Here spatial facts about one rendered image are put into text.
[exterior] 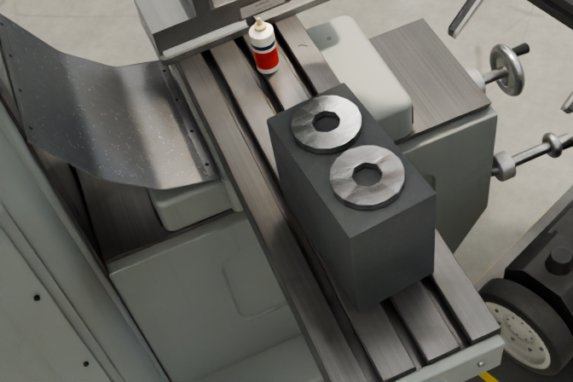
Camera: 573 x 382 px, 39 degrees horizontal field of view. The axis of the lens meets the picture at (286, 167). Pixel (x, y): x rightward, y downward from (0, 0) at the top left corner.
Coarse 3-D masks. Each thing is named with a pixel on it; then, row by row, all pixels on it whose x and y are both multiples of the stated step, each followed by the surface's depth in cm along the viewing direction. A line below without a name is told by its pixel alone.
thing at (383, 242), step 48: (336, 96) 105; (288, 144) 102; (336, 144) 100; (384, 144) 100; (288, 192) 114; (336, 192) 95; (384, 192) 94; (432, 192) 95; (336, 240) 99; (384, 240) 97; (432, 240) 103; (384, 288) 105
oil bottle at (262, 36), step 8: (256, 24) 130; (264, 24) 130; (256, 32) 131; (264, 32) 130; (272, 32) 131; (256, 40) 131; (264, 40) 131; (272, 40) 132; (256, 48) 132; (264, 48) 132; (272, 48) 133; (256, 56) 134; (264, 56) 133; (272, 56) 134; (256, 64) 136; (264, 64) 135; (272, 64) 135; (264, 72) 136
